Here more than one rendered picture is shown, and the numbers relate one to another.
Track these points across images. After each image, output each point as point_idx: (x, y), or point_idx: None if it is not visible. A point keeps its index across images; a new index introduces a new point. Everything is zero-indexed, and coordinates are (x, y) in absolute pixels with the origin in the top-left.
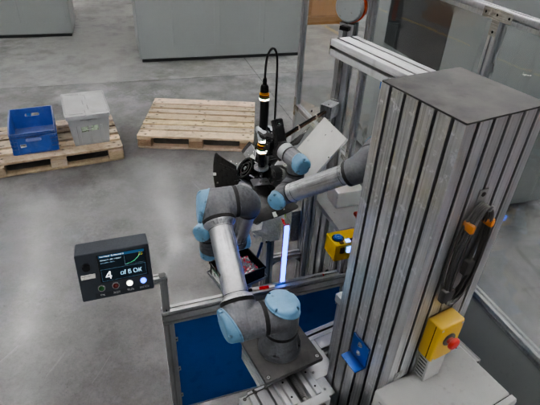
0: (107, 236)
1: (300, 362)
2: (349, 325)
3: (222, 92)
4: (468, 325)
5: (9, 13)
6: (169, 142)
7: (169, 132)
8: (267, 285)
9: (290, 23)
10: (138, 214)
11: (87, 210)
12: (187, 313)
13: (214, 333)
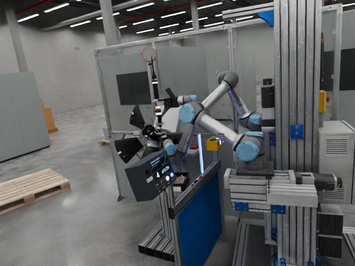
0: None
1: (270, 164)
2: (285, 125)
3: (17, 176)
4: None
5: None
6: (5, 209)
7: (5, 200)
8: (201, 175)
9: (38, 131)
10: (25, 249)
11: None
12: (181, 205)
13: (189, 220)
